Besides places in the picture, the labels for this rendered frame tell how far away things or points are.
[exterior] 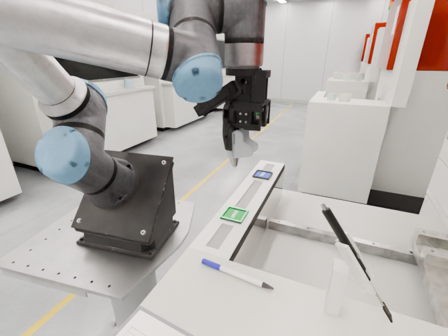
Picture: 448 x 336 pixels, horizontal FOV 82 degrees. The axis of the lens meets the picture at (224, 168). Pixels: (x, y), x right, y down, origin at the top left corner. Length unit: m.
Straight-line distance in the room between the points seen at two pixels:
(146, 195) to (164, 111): 4.40
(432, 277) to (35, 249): 1.01
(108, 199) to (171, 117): 4.36
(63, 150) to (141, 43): 0.34
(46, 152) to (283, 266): 0.63
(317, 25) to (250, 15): 8.06
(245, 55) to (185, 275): 0.41
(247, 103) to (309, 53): 8.03
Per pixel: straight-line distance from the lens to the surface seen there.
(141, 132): 4.30
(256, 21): 0.52
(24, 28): 0.39
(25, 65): 0.63
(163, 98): 5.08
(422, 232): 0.87
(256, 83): 0.52
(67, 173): 0.64
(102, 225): 0.81
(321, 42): 8.52
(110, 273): 0.77
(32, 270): 0.88
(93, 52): 0.39
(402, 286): 0.81
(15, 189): 3.26
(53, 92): 0.67
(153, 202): 0.75
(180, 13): 0.47
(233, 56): 0.52
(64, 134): 0.67
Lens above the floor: 1.33
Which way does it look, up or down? 23 degrees down
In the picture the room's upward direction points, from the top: straight up
